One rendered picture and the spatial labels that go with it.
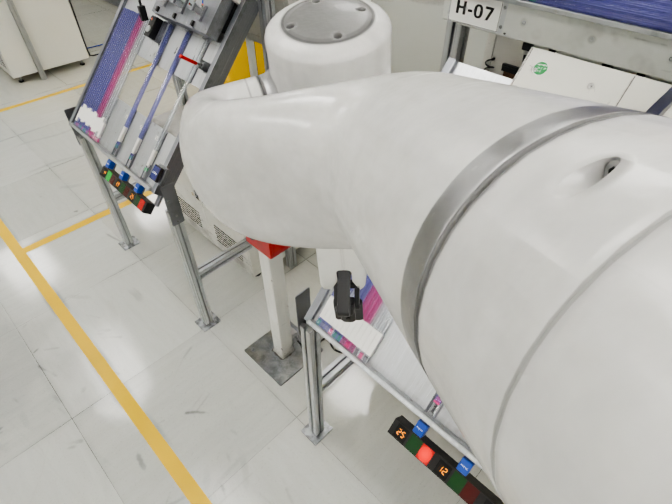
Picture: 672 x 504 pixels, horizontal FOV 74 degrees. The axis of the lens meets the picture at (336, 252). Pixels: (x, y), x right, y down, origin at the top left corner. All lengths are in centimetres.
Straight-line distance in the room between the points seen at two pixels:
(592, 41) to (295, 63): 77
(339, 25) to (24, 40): 454
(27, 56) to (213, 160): 463
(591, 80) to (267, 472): 148
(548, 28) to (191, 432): 165
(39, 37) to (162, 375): 350
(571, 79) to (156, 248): 210
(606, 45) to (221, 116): 84
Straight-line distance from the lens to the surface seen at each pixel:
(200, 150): 26
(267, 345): 199
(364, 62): 30
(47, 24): 486
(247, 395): 189
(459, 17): 112
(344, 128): 19
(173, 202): 165
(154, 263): 247
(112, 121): 199
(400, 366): 104
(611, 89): 96
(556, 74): 99
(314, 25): 32
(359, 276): 45
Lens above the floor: 163
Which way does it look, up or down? 44 degrees down
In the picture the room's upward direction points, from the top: straight up
